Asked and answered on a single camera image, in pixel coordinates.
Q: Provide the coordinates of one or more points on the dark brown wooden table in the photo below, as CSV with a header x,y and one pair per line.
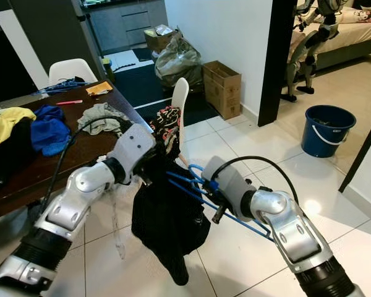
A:
x,y
62,167

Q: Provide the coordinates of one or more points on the orange packet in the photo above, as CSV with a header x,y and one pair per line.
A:
x,y
99,88

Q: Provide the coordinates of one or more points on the yellow garment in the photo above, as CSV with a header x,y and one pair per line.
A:
x,y
9,120

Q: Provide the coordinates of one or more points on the grey humanoid robot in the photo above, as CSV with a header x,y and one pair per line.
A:
x,y
312,46

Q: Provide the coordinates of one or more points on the bright blue garment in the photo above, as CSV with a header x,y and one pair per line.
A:
x,y
51,131

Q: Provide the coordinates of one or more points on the filled cardboard box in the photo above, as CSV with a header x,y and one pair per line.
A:
x,y
156,40

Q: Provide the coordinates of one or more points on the grey shorts with printed waistband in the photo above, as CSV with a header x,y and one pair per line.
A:
x,y
99,119

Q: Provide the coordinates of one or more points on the black red patterned cloth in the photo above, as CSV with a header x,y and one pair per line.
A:
x,y
166,127

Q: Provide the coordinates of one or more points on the white plastic chair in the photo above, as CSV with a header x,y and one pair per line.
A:
x,y
73,69
180,93

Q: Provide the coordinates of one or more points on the pink pen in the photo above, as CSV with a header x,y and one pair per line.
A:
x,y
69,102

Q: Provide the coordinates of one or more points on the open cardboard box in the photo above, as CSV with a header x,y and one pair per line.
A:
x,y
222,93

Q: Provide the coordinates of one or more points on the green bottle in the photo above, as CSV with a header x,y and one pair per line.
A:
x,y
107,67

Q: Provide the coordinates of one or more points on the dark floor rug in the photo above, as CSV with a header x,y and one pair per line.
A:
x,y
139,86

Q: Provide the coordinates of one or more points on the grey kitchen cabinet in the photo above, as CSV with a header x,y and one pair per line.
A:
x,y
123,25

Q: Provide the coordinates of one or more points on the black garment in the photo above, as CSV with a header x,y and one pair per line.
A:
x,y
9,161

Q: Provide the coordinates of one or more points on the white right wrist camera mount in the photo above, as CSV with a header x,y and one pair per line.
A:
x,y
229,182

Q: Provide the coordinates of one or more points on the blue plastic bucket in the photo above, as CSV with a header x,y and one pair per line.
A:
x,y
324,139

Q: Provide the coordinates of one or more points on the bed with cream bedding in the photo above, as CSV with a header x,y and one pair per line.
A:
x,y
358,37

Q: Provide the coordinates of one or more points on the dark navy knit garment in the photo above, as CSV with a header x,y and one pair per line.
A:
x,y
167,229

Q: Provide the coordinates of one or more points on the blue plastic hanger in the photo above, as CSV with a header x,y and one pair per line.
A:
x,y
256,229
62,86

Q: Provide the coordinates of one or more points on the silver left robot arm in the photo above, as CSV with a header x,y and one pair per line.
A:
x,y
71,210

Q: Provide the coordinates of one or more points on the white striped floor mat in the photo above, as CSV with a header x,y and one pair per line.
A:
x,y
128,60

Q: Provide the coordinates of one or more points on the grey green rubbish bag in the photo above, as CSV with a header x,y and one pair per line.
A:
x,y
178,62

